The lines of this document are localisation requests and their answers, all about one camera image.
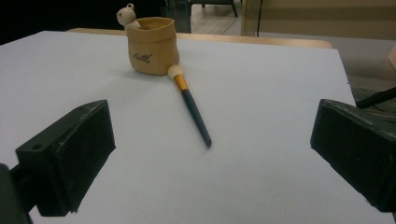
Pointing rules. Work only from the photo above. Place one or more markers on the black stand leg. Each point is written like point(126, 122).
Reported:
point(376, 98)

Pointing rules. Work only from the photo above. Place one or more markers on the dark chair legs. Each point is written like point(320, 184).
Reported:
point(214, 4)

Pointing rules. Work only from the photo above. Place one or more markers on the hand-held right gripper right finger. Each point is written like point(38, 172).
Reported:
point(358, 146)

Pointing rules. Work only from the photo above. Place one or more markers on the white table mat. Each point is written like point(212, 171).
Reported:
point(218, 140)

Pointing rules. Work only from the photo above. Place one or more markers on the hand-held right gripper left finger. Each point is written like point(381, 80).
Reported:
point(67, 158)

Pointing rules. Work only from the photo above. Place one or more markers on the tan bear pen holder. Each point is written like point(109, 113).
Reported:
point(152, 49)

